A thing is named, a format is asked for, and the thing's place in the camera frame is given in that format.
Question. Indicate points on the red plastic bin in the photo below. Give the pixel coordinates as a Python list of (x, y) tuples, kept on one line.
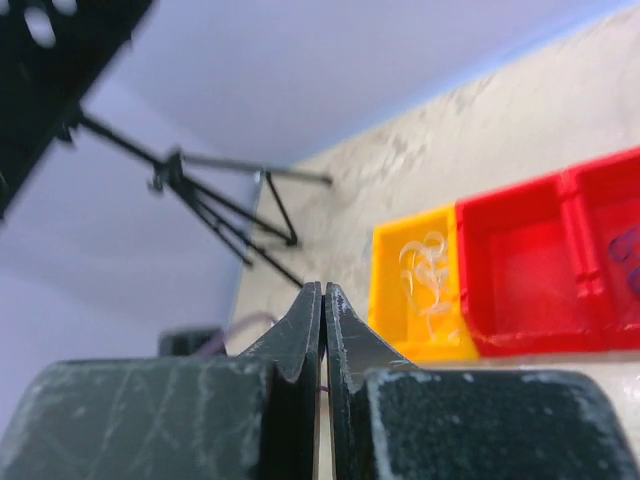
[(605, 195), (523, 287)]

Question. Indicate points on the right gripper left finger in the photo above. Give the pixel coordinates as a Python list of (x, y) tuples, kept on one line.
[(250, 416)]

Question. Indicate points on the red middle plastic bin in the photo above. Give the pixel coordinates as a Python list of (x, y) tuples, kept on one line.
[(523, 287)]

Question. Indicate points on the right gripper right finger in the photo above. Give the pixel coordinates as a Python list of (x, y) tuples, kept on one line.
[(392, 419)]

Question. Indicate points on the black perforated music stand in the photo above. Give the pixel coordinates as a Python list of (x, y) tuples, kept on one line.
[(51, 56)]

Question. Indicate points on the red right plastic bin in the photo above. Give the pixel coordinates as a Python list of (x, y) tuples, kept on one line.
[(605, 195)]

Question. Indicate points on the yellow plastic bin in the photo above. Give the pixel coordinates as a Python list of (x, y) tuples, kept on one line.
[(414, 296)]

